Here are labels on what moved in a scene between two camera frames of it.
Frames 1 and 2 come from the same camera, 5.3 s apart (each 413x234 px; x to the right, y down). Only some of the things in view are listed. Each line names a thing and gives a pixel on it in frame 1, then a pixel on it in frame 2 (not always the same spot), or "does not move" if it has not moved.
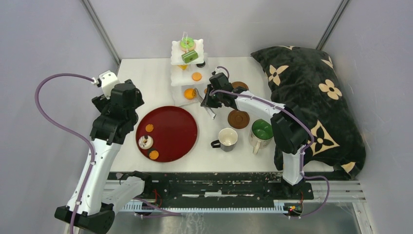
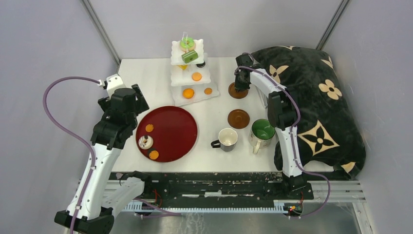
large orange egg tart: x=190 y=93 does not move
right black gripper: x=207 y=102 -> x=239 y=87
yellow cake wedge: x=183 y=66 does not move
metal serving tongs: x=209 y=110 -> x=264 y=98
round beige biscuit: x=197 y=76 does not move
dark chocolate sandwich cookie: x=200 y=65 does not move
